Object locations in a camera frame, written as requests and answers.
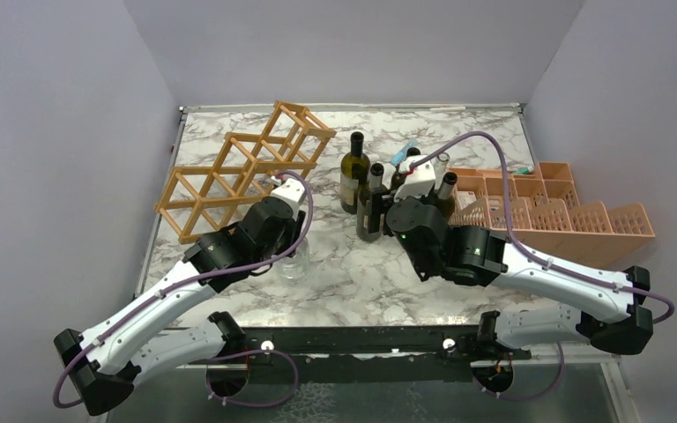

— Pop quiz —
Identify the green wine bottle brown label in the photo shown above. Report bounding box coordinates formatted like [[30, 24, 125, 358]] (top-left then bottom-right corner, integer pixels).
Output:
[[356, 163, 387, 242]]

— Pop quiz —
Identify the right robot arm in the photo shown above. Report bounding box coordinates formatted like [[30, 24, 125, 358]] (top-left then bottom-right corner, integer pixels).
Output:
[[368, 189, 654, 359]]

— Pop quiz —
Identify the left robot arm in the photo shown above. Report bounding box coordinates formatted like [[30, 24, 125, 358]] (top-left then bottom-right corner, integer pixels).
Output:
[[52, 190, 315, 416]]

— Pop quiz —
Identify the green wine bottle silver neck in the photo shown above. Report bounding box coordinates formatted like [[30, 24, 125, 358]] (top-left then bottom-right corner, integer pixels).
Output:
[[434, 171, 458, 222]]

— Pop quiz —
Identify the green wine bottle black neck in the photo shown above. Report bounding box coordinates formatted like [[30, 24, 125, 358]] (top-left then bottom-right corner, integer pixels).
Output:
[[339, 130, 372, 215]]

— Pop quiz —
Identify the clear slim glass bottle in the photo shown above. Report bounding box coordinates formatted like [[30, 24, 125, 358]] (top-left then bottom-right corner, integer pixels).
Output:
[[432, 152, 450, 189]]

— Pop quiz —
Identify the clear round glass bottle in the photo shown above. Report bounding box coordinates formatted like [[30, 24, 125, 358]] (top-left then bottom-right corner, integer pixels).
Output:
[[275, 238, 311, 283]]

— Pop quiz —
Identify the wooden wine rack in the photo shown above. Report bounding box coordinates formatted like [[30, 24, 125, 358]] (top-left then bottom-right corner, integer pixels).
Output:
[[156, 100, 337, 244]]

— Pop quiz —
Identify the orange plastic crate rack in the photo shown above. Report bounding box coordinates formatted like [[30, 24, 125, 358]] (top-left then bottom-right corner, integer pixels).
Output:
[[450, 162, 655, 269]]

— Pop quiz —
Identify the blue highlighter pen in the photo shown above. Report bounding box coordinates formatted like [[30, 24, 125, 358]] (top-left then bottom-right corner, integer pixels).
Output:
[[390, 139, 418, 167]]

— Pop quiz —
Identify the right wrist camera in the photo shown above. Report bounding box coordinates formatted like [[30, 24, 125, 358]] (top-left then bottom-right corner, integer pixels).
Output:
[[395, 155, 435, 203]]

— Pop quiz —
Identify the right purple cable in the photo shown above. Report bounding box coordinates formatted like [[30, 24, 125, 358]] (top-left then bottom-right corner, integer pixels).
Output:
[[408, 130, 676, 404]]

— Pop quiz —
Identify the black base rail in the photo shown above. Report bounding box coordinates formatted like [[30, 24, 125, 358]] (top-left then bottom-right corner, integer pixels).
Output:
[[210, 324, 531, 383]]

